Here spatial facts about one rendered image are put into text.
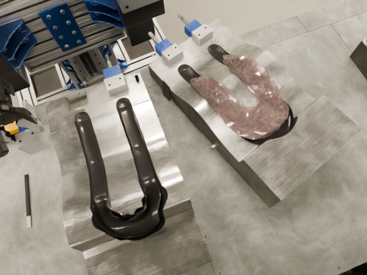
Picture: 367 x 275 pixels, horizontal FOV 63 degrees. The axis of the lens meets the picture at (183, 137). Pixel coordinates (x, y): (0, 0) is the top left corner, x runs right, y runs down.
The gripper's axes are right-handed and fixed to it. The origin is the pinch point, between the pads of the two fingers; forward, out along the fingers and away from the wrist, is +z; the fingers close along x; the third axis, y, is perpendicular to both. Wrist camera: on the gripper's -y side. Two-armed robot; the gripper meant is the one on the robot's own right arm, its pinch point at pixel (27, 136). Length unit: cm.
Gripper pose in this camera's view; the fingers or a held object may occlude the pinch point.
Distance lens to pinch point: 75.6
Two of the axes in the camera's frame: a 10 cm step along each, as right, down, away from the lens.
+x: -9.3, 3.7, -0.4
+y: -3.6, -8.7, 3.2
